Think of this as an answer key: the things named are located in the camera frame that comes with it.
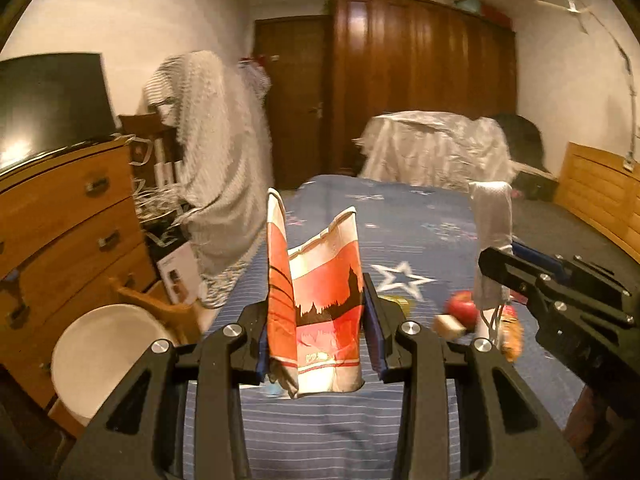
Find white ceiling fan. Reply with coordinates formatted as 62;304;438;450
535;0;590;35

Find striped cloth cover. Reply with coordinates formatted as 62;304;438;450
144;51;273;309

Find black flat television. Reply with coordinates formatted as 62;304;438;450
1;53;116;172

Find wooden chest of drawers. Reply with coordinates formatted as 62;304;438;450
1;141;156;408

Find wooden stool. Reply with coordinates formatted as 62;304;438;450
49;278;206;437

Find red apple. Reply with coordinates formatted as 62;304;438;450
445;290;478;332

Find dark wooden door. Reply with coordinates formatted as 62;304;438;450
254;15;330;190

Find tangled white cables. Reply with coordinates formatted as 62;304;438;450
112;131;189;246

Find golden crushed carton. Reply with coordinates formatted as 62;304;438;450
499;304;524;363

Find white plastic bucket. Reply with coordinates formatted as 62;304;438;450
51;304;175;426

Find dark wooden wardrobe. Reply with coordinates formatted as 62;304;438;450
326;0;518;174

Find beige sponge block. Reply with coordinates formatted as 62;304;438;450
432;314;468;341

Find white product box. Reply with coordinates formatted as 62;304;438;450
157;242;202;304

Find dark grey bed cover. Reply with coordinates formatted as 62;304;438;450
512;198;640;294

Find wooden chair back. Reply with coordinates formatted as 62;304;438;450
118;112;181;188

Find silver satin cloth cover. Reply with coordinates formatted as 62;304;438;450
355;110;515;192

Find white foam roll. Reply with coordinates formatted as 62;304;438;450
469;181;513;311

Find wooden bed headboard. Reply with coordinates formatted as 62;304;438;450
554;143;640;261

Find black clothes pile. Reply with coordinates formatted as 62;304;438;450
492;114;547;172

